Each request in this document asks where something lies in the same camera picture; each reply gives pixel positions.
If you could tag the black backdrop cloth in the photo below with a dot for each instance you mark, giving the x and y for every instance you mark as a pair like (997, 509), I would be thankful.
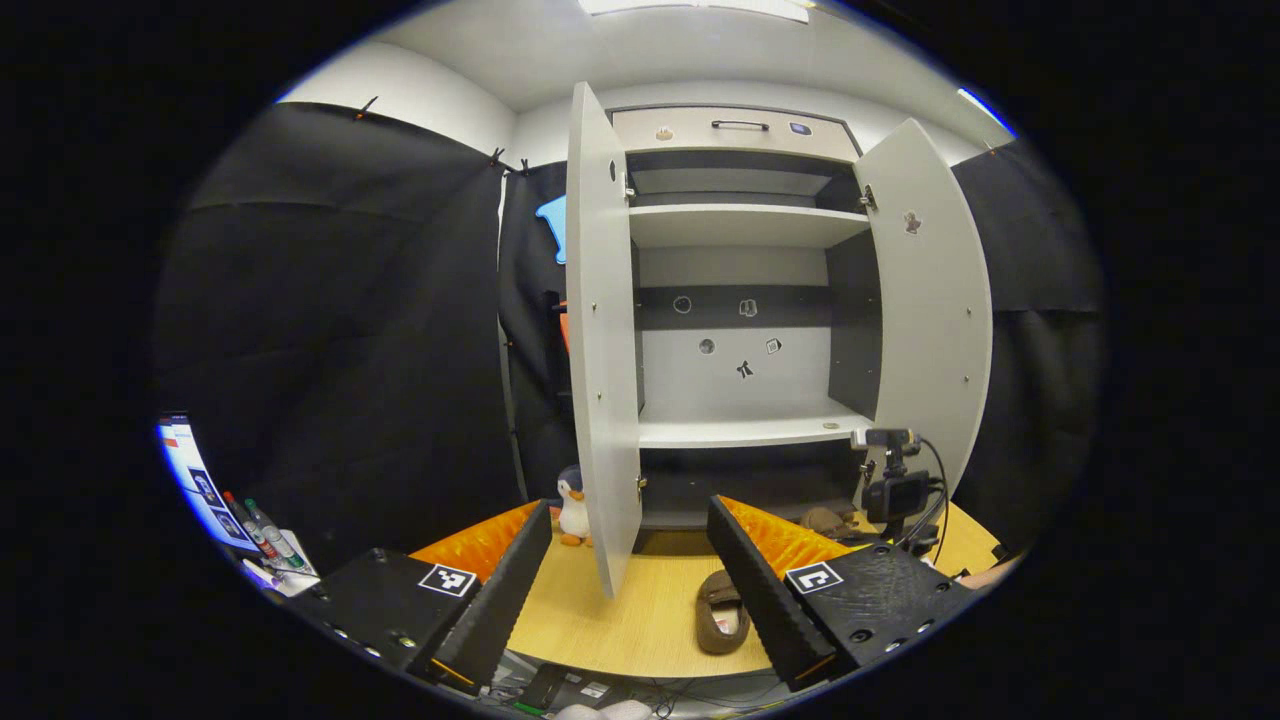
(330, 330)

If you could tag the white paper tray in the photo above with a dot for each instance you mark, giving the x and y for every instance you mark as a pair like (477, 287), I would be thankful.
(295, 578)

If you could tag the white shoe cabinet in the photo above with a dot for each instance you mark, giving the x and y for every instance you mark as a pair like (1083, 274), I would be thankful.
(745, 225)

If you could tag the green cap marker pen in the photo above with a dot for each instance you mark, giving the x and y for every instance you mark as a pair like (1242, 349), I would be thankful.
(272, 532)

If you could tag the brown fuzzy shoe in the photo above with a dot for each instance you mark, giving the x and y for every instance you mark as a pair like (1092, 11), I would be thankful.
(825, 520)
(715, 600)

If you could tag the white cabinet door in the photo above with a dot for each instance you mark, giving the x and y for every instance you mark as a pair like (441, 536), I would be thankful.
(930, 330)
(600, 350)

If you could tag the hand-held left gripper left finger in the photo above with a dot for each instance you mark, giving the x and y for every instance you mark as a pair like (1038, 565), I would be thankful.
(510, 600)

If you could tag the ceiling light panel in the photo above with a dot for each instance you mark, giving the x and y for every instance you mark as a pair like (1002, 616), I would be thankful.
(700, 6)

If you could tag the penguin plush toy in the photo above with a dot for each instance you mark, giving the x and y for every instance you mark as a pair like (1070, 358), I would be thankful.
(572, 515)

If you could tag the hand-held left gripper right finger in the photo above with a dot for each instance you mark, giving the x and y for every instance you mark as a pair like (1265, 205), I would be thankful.
(755, 590)

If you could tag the red cap marker pen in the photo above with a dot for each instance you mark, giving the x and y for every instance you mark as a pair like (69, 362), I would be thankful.
(245, 520)

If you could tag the computer monitor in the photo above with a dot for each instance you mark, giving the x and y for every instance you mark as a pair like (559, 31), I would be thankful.
(195, 475)

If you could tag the white cabinet drawer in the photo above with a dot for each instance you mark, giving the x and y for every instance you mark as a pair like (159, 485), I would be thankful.
(690, 135)

